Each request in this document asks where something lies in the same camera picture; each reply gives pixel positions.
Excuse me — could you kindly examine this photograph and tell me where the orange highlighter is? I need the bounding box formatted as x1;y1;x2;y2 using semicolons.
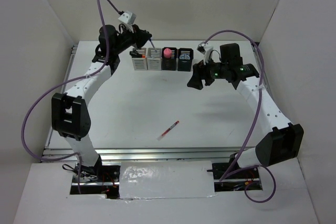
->
129;49;146;58

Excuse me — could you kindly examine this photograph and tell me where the black slotted container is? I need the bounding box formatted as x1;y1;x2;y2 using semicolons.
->
162;47;178;71
177;48;194;72

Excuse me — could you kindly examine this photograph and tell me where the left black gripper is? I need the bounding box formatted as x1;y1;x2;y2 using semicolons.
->
113;24;152;55

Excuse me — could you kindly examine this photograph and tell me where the left black slotted container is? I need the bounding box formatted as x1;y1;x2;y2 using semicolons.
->
162;47;178;71

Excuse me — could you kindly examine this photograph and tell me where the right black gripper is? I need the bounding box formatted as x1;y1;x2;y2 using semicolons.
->
186;55;228;90

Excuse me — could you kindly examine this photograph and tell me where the pink cap glue bottle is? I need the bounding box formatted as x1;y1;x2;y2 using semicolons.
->
163;48;173;59

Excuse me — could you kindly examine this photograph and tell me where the blue pen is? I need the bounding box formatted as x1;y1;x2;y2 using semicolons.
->
149;39;157;52

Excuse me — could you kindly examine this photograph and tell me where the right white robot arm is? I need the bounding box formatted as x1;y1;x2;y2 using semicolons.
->
187;43;304;178

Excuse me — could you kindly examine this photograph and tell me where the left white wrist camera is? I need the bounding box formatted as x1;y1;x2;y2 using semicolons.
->
118;11;136;31

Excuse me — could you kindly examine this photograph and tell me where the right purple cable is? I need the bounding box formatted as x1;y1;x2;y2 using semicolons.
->
203;29;277;203

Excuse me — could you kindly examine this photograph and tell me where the blue glue bottle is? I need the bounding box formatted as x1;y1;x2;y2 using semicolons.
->
179;54;190;60

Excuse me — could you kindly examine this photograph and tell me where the aluminium frame rail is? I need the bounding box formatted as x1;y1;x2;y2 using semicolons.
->
40;40;295;164

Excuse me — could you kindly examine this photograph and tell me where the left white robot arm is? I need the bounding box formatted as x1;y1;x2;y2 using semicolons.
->
51;25;152;182

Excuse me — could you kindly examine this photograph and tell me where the right black slotted container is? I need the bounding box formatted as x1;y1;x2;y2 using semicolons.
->
177;48;194;72

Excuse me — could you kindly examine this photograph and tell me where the white slotted container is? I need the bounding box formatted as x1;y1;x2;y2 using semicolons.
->
146;48;162;71
132;48;148;70

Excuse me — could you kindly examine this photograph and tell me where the left white slotted container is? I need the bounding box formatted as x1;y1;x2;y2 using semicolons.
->
132;48;148;70

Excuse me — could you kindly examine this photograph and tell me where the white taped cover panel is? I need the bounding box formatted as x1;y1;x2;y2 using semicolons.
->
119;161;215;199

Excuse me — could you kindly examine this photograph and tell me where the red pen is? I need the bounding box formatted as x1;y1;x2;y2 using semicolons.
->
157;120;180;141

